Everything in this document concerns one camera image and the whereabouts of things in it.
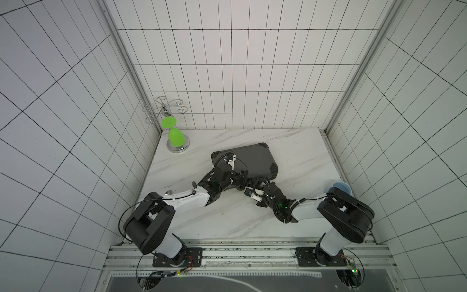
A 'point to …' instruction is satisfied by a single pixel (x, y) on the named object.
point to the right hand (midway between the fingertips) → (256, 182)
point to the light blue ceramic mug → (343, 186)
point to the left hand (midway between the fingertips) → (238, 173)
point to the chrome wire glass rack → (164, 106)
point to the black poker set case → (256, 159)
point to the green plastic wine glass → (175, 136)
